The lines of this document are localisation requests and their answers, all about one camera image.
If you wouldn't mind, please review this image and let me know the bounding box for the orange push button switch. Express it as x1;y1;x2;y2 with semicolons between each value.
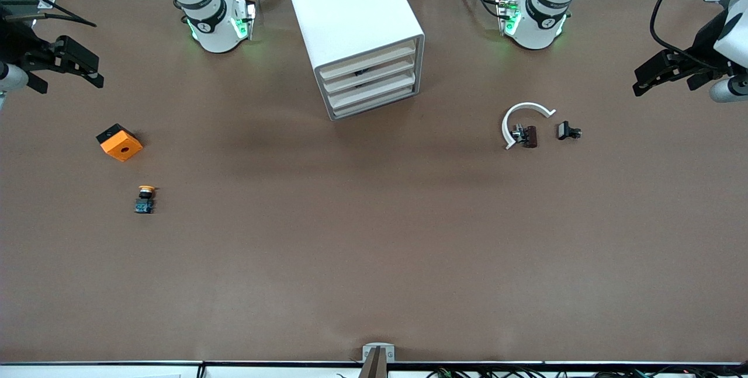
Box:
135;185;158;215

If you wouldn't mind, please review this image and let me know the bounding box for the orange and black box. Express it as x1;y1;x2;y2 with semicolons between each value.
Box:
96;123;144;162

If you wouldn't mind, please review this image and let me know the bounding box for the white curved plastic part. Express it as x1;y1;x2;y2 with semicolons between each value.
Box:
501;102;557;151

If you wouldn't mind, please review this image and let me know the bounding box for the dark brown small component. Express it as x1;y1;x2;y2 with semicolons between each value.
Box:
511;124;539;149

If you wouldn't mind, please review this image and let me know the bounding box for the white table edge panel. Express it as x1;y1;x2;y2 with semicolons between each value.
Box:
0;365;363;378

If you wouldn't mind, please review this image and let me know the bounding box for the brown table cover sheet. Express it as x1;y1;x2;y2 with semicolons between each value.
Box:
0;0;748;364

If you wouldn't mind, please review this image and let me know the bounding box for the black table edge rail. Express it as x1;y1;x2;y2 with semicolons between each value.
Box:
0;359;748;367

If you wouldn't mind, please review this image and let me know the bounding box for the tangled cables bundle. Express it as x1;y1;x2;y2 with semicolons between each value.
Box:
427;366;748;378

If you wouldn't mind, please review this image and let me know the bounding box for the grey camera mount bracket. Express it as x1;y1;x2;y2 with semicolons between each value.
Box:
362;343;396;378

